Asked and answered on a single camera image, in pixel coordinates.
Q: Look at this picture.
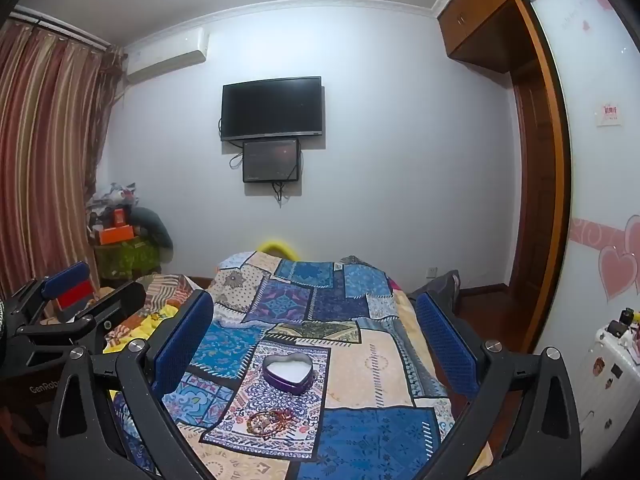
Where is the yellow ring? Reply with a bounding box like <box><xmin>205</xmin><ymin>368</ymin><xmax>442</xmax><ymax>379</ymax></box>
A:
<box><xmin>257</xmin><ymin>240</ymin><xmax>297</xmax><ymax>261</ymax></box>

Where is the pile of plastic bags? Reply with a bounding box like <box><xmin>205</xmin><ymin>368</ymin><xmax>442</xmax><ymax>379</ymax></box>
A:
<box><xmin>86</xmin><ymin>182</ymin><xmax>139</xmax><ymax>227</ymax></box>

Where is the orange striped blanket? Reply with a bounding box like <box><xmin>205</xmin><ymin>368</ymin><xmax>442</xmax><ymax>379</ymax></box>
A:
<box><xmin>99</xmin><ymin>273</ymin><xmax>197</xmax><ymax>322</ymax></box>

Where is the white air conditioner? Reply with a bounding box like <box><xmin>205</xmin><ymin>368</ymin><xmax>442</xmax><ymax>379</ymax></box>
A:
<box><xmin>124</xmin><ymin>27</ymin><xmax>209</xmax><ymax>83</ymax></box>

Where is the wall-mounted black television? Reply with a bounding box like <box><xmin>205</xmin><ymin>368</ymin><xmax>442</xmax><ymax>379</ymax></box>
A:
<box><xmin>221</xmin><ymin>76</ymin><xmax>324</xmax><ymax>142</ymax></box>

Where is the wooden wardrobe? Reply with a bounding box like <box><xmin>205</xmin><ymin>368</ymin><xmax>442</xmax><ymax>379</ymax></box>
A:
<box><xmin>436</xmin><ymin>0</ymin><xmax>576</xmax><ymax>356</ymax></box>

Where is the grey cushion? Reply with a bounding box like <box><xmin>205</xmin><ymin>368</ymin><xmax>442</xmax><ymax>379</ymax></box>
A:
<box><xmin>131</xmin><ymin>207</ymin><xmax>174</xmax><ymax>262</ymax></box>

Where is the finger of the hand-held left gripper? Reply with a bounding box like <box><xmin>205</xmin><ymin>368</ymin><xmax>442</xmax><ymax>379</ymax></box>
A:
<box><xmin>15</xmin><ymin>281</ymin><xmax>147</xmax><ymax>357</ymax></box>
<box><xmin>10</xmin><ymin>261</ymin><xmax>93</xmax><ymax>323</ymax></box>

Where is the yellow cloth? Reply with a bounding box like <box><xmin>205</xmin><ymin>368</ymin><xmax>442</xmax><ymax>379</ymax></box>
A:
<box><xmin>104</xmin><ymin>304</ymin><xmax>177</xmax><ymax>357</ymax></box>

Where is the heart-shaped metal tin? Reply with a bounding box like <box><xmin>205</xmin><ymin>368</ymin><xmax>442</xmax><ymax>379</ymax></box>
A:
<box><xmin>263</xmin><ymin>353</ymin><xmax>314</xmax><ymax>391</ymax></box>

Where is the small black wall monitor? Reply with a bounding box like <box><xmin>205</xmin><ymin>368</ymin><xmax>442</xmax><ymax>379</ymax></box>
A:
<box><xmin>242</xmin><ymin>138</ymin><xmax>301</xmax><ymax>184</ymax></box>

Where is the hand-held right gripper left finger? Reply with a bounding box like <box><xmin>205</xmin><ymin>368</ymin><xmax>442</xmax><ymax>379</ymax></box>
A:
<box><xmin>46</xmin><ymin>290</ymin><xmax>216</xmax><ymax>480</ymax></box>

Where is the dark grey bag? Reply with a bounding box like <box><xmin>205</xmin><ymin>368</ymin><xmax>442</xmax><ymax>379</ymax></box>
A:
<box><xmin>407</xmin><ymin>270</ymin><xmax>462</xmax><ymax>307</ymax></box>

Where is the red box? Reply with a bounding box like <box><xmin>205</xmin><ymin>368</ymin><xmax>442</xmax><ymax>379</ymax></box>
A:
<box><xmin>56</xmin><ymin>280</ymin><xmax>96</xmax><ymax>311</ymax></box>

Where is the orange box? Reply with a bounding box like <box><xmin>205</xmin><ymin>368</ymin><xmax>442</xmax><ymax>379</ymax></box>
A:
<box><xmin>97</xmin><ymin>226</ymin><xmax>136</xmax><ymax>245</ymax></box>

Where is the striped red curtain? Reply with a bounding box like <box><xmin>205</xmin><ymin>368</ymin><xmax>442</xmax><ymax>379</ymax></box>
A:
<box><xmin>0</xmin><ymin>15</ymin><xmax>126</xmax><ymax>311</ymax></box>

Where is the patchwork printed blanket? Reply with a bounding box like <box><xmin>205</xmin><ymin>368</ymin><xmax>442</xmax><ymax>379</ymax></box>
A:
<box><xmin>107</xmin><ymin>250</ymin><xmax>496</xmax><ymax>480</ymax></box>

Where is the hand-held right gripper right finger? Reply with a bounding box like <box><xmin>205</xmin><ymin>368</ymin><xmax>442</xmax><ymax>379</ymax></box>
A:
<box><xmin>415</xmin><ymin>291</ymin><xmax>583</xmax><ymax>480</ymax></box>

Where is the red beaded bracelet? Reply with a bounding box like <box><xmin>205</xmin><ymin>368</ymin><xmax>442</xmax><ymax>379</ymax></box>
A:
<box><xmin>267</xmin><ymin>408</ymin><xmax>297</xmax><ymax>429</ymax></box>

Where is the white heart-sticker sliding door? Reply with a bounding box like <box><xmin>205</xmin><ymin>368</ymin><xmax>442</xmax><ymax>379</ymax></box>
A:
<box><xmin>529</xmin><ymin>0</ymin><xmax>640</xmax><ymax>361</ymax></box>

